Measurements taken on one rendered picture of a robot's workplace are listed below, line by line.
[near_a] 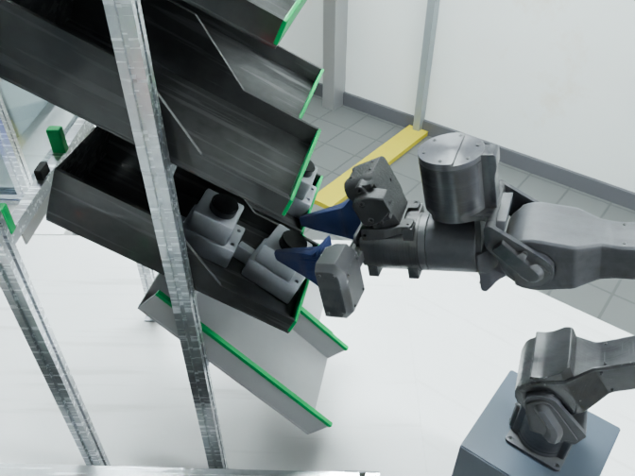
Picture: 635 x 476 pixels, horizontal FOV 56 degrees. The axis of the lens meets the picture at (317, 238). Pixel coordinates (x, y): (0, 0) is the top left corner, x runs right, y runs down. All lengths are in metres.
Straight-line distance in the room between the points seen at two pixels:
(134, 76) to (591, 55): 2.58
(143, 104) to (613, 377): 0.50
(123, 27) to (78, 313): 0.81
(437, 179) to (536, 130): 2.63
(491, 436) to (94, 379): 0.66
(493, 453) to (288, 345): 0.30
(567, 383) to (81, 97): 0.52
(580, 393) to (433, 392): 0.41
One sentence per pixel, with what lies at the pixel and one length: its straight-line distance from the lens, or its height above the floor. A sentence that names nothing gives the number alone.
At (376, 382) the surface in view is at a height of 0.86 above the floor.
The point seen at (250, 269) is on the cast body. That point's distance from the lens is 0.66.
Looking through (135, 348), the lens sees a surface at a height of 0.86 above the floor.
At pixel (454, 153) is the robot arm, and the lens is 0.52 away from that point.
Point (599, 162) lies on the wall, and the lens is 3.10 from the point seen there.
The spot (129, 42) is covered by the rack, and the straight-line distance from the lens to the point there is 0.47.
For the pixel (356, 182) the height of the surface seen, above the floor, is 1.37.
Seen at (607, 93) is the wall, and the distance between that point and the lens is 2.96.
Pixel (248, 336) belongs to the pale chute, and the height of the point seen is 1.08.
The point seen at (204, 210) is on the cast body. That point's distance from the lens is 0.64.
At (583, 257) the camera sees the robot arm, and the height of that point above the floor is 1.35.
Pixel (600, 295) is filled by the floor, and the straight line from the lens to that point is 2.61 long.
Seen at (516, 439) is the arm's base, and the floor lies 1.06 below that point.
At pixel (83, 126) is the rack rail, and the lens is 0.82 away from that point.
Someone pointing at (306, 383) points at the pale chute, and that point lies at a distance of 0.84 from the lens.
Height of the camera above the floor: 1.68
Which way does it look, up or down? 40 degrees down
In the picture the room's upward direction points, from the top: straight up
